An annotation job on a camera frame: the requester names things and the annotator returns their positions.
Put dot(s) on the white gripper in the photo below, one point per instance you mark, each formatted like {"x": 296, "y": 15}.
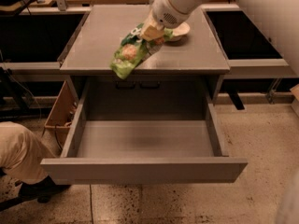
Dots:
{"x": 163, "y": 12}

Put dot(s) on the grey counter cabinet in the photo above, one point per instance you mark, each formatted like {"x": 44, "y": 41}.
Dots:
{"x": 102, "y": 41}

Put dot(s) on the white paper bowl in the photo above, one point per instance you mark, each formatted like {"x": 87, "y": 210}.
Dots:
{"x": 179, "y": 32}

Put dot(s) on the brown cardboard box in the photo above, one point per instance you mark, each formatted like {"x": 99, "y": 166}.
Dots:
{"x": 60, "y": 118}

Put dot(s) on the grey open top drawer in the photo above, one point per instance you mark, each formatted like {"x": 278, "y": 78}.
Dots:
{"x": 154, "y": 132}

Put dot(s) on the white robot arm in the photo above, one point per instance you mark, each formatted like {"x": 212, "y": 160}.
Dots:
{"x": 278, "y": 20}

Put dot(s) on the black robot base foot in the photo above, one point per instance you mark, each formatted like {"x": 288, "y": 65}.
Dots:
{"x": 41, "y": 192}

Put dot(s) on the green rice chip bag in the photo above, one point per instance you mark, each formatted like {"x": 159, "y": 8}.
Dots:
{"x": 134, "y": 50}

